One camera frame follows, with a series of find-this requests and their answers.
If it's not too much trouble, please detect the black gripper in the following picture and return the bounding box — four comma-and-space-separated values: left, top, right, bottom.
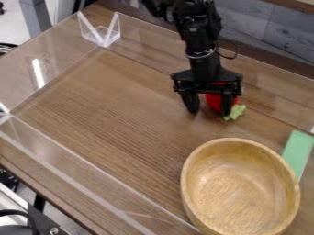
171, 56, 243, 117

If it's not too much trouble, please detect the red plush strawberry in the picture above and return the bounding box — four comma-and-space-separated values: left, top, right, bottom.
205, 83, 247, 121

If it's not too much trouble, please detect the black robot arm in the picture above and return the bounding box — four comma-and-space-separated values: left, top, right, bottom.
142, 0, 243, 117

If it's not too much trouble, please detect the wooden bowl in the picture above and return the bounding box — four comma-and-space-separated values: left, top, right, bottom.
181, 138, 301, 235

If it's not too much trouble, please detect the clear acrylic enclosure wall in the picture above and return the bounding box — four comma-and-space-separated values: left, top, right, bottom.
0, 6, 314, 235

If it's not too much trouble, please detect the clear acrylic corner bracket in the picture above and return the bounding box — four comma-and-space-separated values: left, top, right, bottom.
78, 12, 122, 48

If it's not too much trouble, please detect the black metal bracket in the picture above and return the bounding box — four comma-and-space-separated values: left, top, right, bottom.
28, 205, 70, 235

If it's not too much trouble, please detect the black cable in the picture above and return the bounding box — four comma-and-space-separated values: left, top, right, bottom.
0, 208, 38, 235

